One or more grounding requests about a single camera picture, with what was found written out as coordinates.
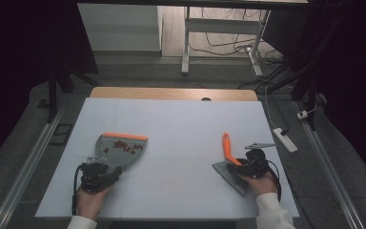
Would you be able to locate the person's right hand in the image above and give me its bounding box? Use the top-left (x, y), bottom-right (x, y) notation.
top-left (239, 171), bottom-right (279, 198)

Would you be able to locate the white table cover sheet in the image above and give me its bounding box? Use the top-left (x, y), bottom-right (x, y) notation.
top-left (34, 97), bottom-right (300, 220)

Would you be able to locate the white cabinet panel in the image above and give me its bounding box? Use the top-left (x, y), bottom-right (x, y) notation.
top-left (77, 3), bottom-right (164, 52)

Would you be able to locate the white metal desk frame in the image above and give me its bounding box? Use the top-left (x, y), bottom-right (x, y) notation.
top-left (180, 6), bottom-right (272, 77)

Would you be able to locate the white power strip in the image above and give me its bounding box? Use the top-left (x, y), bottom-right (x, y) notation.
top-left (272, 127), bottom-right (299, 154)

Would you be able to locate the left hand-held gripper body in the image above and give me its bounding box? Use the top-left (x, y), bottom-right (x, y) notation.
top-left (80, 156), bottom-right (119, 194)

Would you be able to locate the black metal stand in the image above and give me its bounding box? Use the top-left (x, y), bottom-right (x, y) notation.
top-left (46, 65), bottom-right (93, 124)
top-left (266, 61), bottom-right (322, 132)

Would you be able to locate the pile of red beans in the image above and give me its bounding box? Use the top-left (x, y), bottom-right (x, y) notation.
top-left (102, 140), bottom-right (145, 156)

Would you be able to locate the black rectangular floor frame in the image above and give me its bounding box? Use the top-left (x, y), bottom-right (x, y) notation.
top-left (49, 123), bottom-right (74, 147)

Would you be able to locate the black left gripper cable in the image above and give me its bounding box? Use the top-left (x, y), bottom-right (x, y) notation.
top-left (71, 163), bottom-right (86, 218)

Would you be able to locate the white power strip cable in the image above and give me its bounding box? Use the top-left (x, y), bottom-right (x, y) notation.
top-left (264, 85), bottom-right (279, 130)

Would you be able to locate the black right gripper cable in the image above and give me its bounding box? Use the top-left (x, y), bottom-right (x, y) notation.
top-left (266, 157), bottom-right (283, 202)

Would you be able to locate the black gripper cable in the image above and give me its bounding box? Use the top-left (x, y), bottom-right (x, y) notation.
top-left (266, 157), bottom-right (283, 202)
top-left (71, 163), bottom-right (86, 218)

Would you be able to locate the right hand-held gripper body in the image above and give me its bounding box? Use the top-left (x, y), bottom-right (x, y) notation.
top-left (234, 141), bottom-right (277, 179)

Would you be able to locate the orange-handled grey brush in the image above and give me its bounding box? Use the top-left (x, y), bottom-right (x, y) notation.
top-left (212, 132), bottom-right (250, 197)

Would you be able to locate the grey dustpan with orange edge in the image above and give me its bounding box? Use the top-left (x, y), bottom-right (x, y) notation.
top-left (93, 132), bottom-right (149, 170)

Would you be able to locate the tangle of black floor cables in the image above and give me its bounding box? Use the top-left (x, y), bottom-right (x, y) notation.
top-left (189, 8), bottom-right (285, 66)

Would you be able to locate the person's left hand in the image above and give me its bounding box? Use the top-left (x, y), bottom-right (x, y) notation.
top-left (75, 185), bottom-right (114, 221)

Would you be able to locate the aluminium floor rail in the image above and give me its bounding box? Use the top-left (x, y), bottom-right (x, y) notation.
top-left (0, 106), bottom-right (66, 229)
top-left (294, 100), bottom-right (366, 229)

